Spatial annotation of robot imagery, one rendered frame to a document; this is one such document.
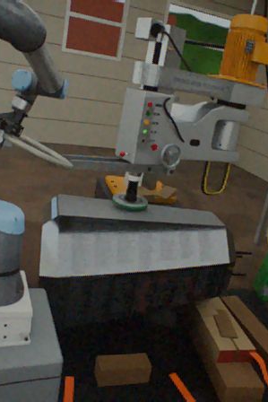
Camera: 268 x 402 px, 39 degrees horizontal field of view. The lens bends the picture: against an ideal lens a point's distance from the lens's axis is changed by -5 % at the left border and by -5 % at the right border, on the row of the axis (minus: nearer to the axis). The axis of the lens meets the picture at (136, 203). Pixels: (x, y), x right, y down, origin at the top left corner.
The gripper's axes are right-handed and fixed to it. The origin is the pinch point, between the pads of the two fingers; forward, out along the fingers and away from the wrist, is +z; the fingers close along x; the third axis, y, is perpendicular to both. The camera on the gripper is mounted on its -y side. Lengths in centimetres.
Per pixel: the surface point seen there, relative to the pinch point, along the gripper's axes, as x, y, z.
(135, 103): 56, 23, -54
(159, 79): 53, 31, -71
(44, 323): -28, 80, 36
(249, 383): 96, 152, 52
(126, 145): 65, 27, -31
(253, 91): 109, 65, -104
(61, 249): 41, 35, 34
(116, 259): 59, 58, 25
